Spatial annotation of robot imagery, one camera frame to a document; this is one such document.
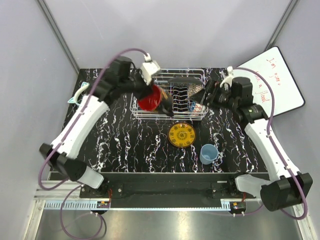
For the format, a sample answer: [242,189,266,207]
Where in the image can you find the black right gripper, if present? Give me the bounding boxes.
[189,79,238,112]

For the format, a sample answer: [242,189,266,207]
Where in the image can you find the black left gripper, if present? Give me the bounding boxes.
[120,67,155,102]

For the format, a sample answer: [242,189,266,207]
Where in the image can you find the black floral square plate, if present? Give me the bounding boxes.
[168,77,203,86]

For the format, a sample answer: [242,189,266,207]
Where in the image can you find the red interior mug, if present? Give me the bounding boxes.
[137,85,174,117]

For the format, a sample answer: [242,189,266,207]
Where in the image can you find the white wire dish rack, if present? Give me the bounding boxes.
[129,67,210,121]

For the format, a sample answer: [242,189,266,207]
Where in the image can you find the yellow patterned plate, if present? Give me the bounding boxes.
[167,122,196,148]

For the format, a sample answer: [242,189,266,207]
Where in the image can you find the blue triangle patterned bowl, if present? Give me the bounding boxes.
[189,101,205,114]

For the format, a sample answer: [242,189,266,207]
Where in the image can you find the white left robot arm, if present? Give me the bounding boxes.
[39,53,161,198]

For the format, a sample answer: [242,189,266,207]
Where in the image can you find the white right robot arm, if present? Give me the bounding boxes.
[190,77,313,212]

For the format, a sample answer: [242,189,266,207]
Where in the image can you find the brown patterned bowl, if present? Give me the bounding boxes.
[187,83,203,97]

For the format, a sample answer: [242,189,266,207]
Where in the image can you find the teal cat-ear headphones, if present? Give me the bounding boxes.
[67,81,90,106]

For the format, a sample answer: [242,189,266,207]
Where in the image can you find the light blue cup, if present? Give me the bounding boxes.
[199,144,219,165]

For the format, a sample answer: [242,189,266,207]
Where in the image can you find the white dry-erase board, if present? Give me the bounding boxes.
[233,46,305,116]

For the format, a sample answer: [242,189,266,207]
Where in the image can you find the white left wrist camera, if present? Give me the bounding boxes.
[140,53,161,86]

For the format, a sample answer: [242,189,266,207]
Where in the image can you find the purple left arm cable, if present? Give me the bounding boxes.
[38,48,151,237]

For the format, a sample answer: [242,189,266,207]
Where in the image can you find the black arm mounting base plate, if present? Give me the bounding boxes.
[79,172,251,210]

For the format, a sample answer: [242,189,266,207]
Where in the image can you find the aluminium front rail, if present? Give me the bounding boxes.
[33,179,307,211]

